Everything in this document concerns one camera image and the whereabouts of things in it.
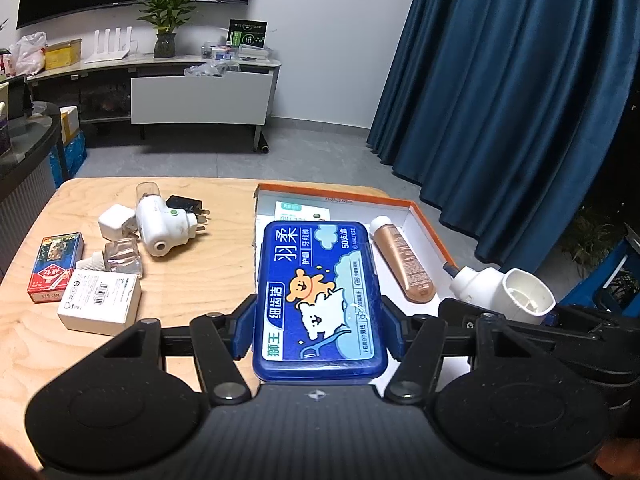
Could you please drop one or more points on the white plastic bag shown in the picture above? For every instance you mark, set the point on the white plastic bag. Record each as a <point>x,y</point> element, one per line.
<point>27,55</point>

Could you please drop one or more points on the yellow and white carton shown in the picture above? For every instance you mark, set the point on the yellow and white carton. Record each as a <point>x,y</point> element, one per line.
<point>69,122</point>

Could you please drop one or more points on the dark leafy plant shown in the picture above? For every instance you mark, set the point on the dark leafy plant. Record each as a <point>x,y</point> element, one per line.
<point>587,245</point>

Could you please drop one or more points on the dark glass side table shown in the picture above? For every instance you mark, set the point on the dark glass side table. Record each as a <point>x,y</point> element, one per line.
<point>25,145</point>

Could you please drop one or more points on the brown bottle with white cap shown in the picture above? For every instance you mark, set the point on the brown bottle with white cap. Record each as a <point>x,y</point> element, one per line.
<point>402,260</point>

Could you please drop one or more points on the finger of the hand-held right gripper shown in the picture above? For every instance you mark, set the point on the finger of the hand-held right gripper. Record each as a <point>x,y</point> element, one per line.
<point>457,315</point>

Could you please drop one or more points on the green potted plant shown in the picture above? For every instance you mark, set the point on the green potted plant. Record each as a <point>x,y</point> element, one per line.
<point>165,45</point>

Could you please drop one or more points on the playing card box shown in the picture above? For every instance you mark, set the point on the playing card box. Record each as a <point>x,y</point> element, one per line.
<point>55,267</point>

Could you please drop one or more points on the blue crate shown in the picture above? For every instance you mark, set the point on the blue crate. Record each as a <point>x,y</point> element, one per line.
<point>617,270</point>

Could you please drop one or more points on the blue plastic bag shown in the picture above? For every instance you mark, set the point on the blue plastic bag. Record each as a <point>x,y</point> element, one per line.
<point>70,157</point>

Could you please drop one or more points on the black rectangular device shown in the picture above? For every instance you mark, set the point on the black rectangular device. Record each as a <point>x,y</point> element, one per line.
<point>19,95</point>

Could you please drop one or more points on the white television cabinet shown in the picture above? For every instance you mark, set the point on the white television cabinet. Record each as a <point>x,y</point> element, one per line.
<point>200,100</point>

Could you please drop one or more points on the yellow box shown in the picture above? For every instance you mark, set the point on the yellow box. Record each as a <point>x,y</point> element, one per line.
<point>62,55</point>

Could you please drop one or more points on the teal and white box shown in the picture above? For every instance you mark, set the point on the teal and white box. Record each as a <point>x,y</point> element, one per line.
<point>302,210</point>

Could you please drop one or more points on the clear plastic bag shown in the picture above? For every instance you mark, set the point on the clear plastic bag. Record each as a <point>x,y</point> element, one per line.
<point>210,70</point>

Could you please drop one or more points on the black and green box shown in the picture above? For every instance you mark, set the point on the black and green box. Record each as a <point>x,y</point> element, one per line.
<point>246,34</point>

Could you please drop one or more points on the pile of small packets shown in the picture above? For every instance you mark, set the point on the pile of small packets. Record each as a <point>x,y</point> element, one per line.
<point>235,52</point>

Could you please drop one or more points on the orange-edged cardboard tray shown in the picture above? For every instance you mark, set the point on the orange-edged cardboard tray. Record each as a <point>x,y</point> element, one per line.
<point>420,240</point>

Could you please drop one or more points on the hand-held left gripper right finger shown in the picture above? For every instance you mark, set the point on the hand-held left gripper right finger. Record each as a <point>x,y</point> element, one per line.
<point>392,332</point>

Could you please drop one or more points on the white router with antennas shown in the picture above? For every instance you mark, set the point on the white router with antennas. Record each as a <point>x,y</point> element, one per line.
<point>112,52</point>

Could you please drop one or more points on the black charger plug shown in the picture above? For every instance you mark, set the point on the black charger plug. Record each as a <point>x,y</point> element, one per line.
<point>185,203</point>

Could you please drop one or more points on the clear liquid refill bottle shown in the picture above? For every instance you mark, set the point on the clear liquid refill bottle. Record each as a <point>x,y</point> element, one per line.
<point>117,256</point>

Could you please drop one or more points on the blue dental floss box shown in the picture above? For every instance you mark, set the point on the blue dental floss box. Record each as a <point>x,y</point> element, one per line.
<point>320,305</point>

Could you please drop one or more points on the white labelled box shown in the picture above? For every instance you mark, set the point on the white labelled box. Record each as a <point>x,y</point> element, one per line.
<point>97,302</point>

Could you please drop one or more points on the blue curtain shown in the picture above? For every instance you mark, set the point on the blue curtain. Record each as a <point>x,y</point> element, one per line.
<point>500,85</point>

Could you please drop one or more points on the white plug-in mosquito repeller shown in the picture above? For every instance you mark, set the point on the white plug-in mosquito repeller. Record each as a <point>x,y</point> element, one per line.
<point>500,290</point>
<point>160,225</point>

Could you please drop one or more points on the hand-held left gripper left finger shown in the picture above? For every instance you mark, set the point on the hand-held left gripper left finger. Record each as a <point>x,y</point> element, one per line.
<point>246,327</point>

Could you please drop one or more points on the white charger cube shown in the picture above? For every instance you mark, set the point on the white charger cube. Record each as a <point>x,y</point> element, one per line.
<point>115,222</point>

